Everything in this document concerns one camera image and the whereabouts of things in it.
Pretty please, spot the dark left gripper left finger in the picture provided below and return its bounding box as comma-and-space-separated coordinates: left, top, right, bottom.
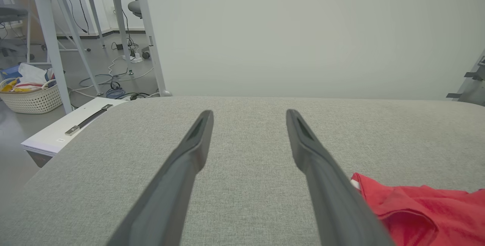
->
106, 110, 214, 246

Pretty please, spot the grey office chair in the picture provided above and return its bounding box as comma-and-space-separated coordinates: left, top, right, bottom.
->
127, 0, 147, 19

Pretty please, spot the white metal desk frame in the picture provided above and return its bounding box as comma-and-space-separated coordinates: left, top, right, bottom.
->
0, 0, 138, 114

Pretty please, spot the white woven laundry basket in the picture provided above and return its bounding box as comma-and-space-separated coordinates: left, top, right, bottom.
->
0, 77, 63, 114

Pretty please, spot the white partition panel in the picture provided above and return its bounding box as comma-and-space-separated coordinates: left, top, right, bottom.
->
133, 0, 485, 100

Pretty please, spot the white power strip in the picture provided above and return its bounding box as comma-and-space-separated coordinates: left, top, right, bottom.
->
122, 52, 144, 64

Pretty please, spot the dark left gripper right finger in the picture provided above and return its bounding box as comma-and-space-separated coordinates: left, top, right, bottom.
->
286, 109, 396, 246

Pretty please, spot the white crumpled cloth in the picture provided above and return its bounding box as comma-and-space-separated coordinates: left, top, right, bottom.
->
18, 63, 50, 84

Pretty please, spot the white floor cable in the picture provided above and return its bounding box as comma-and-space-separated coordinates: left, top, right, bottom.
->
70, 55, 154, 99

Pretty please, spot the white box with black handle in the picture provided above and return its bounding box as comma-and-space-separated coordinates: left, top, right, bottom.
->
21, 97, 127, 168

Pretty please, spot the yellow cloth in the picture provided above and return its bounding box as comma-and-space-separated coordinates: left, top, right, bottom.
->
1, 80, 31, 93

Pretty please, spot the red white basketball jersey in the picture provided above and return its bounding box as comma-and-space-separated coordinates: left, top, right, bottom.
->
350, 173, 485, 246

